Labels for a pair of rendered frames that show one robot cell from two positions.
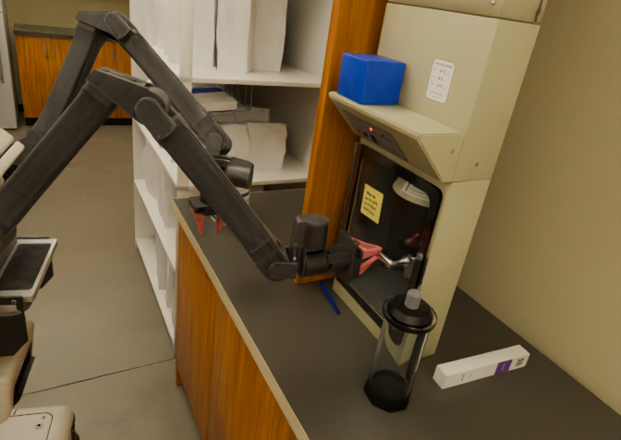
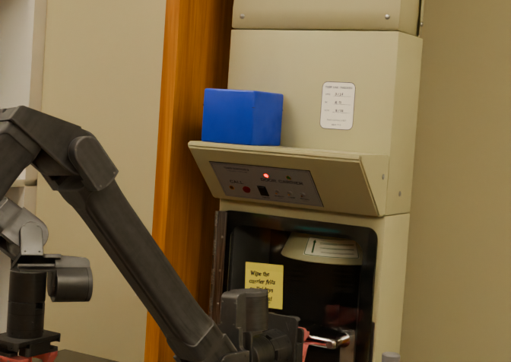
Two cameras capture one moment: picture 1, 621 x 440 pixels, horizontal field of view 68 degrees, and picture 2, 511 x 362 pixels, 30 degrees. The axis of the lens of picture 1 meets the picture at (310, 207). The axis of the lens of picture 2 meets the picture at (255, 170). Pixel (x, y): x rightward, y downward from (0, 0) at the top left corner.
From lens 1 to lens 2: 78 cm
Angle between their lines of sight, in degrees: 35
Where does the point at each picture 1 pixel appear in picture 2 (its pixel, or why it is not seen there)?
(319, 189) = not seen: hidden behind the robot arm
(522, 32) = (414, 45)
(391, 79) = (273, 112)
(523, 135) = not seen: hidden behind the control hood
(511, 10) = (404, 23)
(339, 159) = (188, 242)
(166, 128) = (109, 173)
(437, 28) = (319, 49)
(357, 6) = (193, 36)
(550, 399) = not seen: outside the picture
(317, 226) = (261, 294)
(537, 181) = (417, 233)
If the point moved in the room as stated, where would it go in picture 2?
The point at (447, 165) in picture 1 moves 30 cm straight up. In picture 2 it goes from (381, 193) to (395, 4)
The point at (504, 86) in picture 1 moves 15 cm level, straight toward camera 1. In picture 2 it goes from (408, 101) to (438, 100)
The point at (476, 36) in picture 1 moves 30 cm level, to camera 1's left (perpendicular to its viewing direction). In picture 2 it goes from (375, 51) to (209, 33)
